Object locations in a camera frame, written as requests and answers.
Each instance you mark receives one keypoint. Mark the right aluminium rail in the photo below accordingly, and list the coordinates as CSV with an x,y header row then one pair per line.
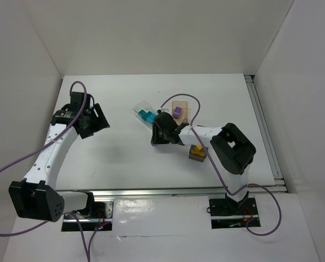
x,y
263,120

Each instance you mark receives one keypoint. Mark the dark grey translucent container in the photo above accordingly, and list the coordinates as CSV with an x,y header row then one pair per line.
x,y
197,155

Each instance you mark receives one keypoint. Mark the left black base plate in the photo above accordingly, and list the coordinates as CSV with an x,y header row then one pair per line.
x,y
99,219

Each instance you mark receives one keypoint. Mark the aluminium rail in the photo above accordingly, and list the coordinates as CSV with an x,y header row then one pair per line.
x,y
263,120
170,192

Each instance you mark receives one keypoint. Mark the teal rounded lego brick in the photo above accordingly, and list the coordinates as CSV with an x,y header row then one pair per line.
x,y
151,118

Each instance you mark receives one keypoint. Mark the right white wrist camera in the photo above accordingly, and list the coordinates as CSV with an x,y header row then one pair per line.
x,y
162,110

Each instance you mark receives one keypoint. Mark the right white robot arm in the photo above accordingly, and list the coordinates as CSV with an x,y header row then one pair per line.
x,y
233,149

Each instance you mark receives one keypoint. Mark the small teal lego brick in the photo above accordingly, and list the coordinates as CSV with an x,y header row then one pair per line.
x,y
142,113

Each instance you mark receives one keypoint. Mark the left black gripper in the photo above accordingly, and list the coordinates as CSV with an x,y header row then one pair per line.
x,y
97,120

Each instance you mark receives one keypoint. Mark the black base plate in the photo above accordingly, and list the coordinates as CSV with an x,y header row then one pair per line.
x,y
99,219
223,216

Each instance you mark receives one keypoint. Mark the front aluminium rail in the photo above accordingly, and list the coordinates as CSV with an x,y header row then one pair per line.
x,y
170,192

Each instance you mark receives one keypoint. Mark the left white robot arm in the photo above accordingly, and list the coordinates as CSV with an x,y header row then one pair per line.
x,y
35,196

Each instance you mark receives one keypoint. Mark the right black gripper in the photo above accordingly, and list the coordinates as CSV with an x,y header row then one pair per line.
x,y
156,132

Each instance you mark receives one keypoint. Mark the small yellow lego brick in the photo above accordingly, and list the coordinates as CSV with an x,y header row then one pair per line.
x,y
198,148

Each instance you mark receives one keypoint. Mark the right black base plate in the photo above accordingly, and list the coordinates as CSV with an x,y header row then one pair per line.
x,y
223,216

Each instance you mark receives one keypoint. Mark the clear plastic container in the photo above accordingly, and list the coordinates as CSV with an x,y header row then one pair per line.
x,y
146,107

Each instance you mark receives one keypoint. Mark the orange translucent container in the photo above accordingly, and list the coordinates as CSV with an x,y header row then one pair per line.
x,y
184,106

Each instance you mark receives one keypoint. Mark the teal rectangular lego brick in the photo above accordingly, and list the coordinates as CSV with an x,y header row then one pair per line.
x,y
145,118

